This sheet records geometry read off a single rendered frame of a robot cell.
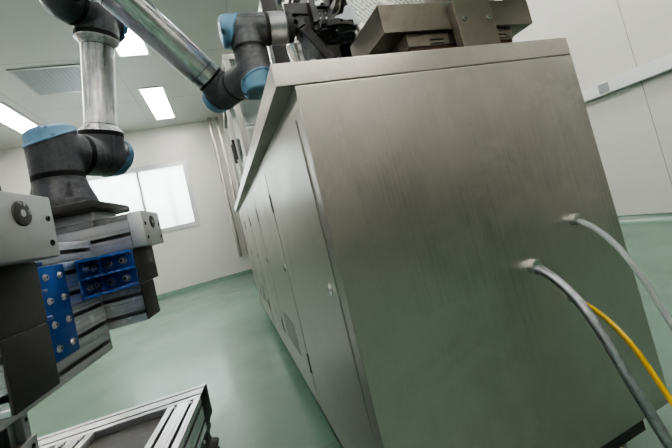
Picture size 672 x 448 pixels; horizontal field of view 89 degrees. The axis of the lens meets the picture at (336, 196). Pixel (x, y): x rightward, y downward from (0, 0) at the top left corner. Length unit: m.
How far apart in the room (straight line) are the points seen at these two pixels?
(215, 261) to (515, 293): 5.86
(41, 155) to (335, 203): 0.79
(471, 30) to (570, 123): 0.29
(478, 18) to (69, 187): 1.05
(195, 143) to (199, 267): 2.14
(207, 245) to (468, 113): 5.87
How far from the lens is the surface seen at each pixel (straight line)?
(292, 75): 0.59
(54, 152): 1.12
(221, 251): 6.34
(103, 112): 1.24
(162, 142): 6.64
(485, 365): 0.71
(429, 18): 0.84
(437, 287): 0.63
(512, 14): 0.99
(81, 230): 1.05
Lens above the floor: 0.65
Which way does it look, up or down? 3 degrees up
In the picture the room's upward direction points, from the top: 14 degrees counter-clockwise
